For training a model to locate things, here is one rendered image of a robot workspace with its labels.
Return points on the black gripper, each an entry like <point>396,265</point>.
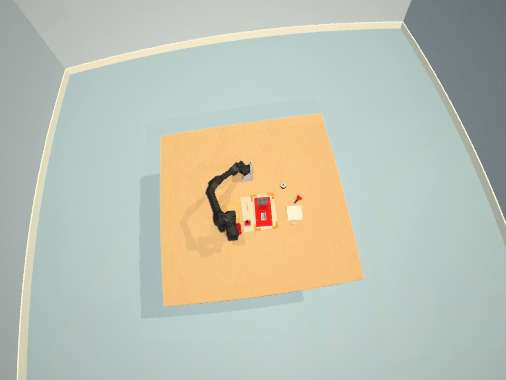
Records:
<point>233,213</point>

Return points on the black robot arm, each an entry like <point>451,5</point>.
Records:
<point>219,217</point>

